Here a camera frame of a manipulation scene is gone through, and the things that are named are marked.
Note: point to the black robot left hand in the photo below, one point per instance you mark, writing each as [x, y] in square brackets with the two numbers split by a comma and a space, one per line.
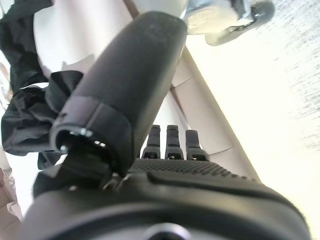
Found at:
[130, 75]

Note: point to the black garment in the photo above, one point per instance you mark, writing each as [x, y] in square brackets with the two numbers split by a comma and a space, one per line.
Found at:
[22, 120]

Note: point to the beige garment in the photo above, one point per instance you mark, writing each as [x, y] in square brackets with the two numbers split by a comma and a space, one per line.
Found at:
[6, 220]

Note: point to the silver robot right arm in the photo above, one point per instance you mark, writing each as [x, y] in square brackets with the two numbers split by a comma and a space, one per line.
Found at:
[212, 20]

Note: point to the grey area rug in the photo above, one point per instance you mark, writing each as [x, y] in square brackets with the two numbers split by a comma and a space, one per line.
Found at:
[300, 45]

